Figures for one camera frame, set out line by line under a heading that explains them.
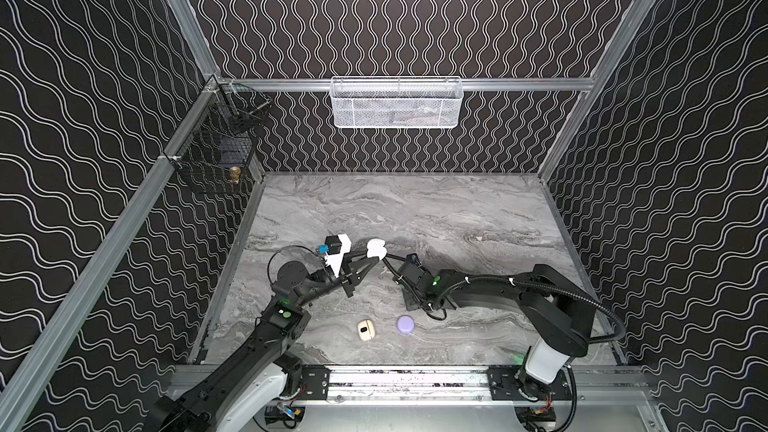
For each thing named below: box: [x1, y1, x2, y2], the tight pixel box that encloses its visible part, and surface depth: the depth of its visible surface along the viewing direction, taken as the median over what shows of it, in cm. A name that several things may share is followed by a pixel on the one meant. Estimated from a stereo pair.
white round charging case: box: [366, 238, 387, 260], surface depth 70 cm
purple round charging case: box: [396, 314, 416, 335], surface depth 85 cm
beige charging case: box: [358, 320, 376, 341], surface depth 83 cm
